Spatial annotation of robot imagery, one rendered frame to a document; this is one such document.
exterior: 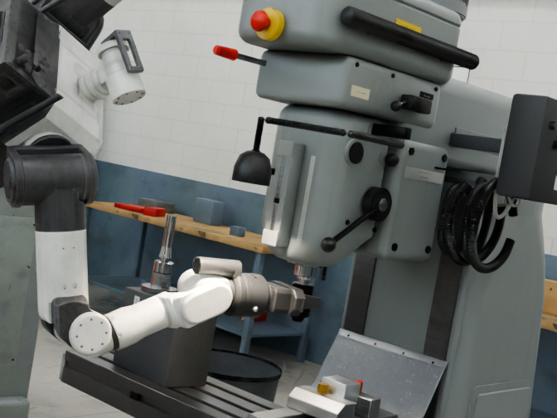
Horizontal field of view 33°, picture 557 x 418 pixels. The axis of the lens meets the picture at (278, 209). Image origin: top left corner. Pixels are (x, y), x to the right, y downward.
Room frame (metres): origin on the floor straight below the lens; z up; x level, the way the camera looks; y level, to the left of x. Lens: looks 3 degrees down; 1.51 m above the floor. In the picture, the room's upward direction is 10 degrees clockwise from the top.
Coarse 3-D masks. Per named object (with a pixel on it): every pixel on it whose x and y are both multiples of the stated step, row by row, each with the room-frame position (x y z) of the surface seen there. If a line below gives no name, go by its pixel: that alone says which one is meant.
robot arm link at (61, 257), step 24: (48, 240) 1.65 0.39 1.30; (72, 240) 1.66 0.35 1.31; (48, 264) 1.65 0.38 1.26; (72, 264) 1.66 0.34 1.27; (48, 288) 1.65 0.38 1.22; (72, 288) 1.66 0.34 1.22; (48, 312) 1.65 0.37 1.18; (72, 312) 1.65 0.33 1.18; (96, 312) 1.68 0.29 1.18; (72, 336) 1.64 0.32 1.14; (96, 336) 1.66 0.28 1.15
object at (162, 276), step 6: (156, 270) 2.23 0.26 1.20; (162, 270) 2.23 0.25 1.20; (168, 270) 2.23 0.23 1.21; (156, 276) 2.23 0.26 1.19; (162, 276) 2.23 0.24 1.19; (168, 276) 2.23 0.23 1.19; (156, 282) 2.23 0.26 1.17; (162, 282) 2.23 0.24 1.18; (168, 282) 2.24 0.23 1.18; (162, 288) 2.23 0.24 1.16; (168, 288) 2.24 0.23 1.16
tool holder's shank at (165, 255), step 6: (168, 216) 2.24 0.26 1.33; (174, 216) 2.24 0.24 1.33; (168, 222) 2.24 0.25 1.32; (174, 222) 2.24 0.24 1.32; (168, 228) 2.24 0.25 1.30; (174, 228) 2.25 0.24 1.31; (168, 234) 2.24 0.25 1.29; (162, 240) 2.25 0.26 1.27; (168, 240) 2.24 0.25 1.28; (162, 246) 2.24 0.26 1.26; (168, 246) 2.24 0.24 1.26; (162, 252) 2.24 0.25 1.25; (168, 252) 2.24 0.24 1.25; (162, 258) 2.24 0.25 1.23; (168, 258) 2.24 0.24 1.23
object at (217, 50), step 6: (216, 48) 1.83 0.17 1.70; (222, 48) 1.84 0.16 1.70; (228, 48) 1.85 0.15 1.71; (216, 54) 1.83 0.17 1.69; (222, 54) 1.84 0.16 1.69; (228, 54) 1.85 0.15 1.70; (234, 54) 1.86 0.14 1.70; (240, 54) 1.88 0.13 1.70; (234, 60) 1.87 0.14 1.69; (246, 60) 1.90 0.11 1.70; (252, 60) 1.91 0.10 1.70; (258, 60) 1.92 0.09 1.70
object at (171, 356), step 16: (128, 288) 2.24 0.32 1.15; (144, 288) 2.22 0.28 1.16; (128, 304) 2.23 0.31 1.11; (208, 320) 2.16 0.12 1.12; (160, 336) 2.13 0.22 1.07; (176, 336) 2.10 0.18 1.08; (192, 336) 2.13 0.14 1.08; (208, 336) 2.16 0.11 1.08; (128, 352) 2.21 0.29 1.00; (144, 352) 2.16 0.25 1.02; (160, 352) 2.12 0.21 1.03; (176, 352) 2.10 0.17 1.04; (192, 352) 2.13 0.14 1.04; (208, 352) 2.17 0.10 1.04; (128, 368) 2.20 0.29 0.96; (144, 368) 2.15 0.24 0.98; (160, 368) 2.11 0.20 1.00; (176, 368) 2.11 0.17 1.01; (192, 368) 2.14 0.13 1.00; (160, 384) 2.10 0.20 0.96; (176, 384) 2.11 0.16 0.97; (192, 384) 2.15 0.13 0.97
